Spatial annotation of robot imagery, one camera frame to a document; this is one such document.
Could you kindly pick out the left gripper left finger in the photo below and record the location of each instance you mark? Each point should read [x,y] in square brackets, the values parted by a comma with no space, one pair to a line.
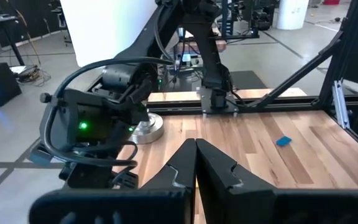
[179,168]

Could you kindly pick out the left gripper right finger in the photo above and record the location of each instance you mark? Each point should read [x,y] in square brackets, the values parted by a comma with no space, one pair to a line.
[228,193]

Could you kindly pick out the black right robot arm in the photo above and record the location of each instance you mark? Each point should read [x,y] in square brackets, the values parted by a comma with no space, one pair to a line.
[211,62]

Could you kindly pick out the blue eraser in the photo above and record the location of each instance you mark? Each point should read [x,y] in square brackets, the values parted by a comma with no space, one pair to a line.
[283,141]

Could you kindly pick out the white shade silver table lamp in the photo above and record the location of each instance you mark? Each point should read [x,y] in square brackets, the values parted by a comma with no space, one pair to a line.
[104,28]

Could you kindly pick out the black floor mat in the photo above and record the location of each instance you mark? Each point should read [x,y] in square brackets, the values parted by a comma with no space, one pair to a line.
[247,80]

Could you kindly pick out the black metal rack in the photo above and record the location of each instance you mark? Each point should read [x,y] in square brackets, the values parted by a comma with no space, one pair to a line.
[225,18]

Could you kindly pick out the white round pillar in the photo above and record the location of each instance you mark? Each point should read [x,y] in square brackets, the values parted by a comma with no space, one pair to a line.
[291,14]

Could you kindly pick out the black aluminium table frame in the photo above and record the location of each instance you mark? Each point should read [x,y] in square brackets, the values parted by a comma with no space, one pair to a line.
[291,102]

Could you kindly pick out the silver frame bracket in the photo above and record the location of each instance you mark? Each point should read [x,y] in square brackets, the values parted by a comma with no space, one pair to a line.
[340,102]

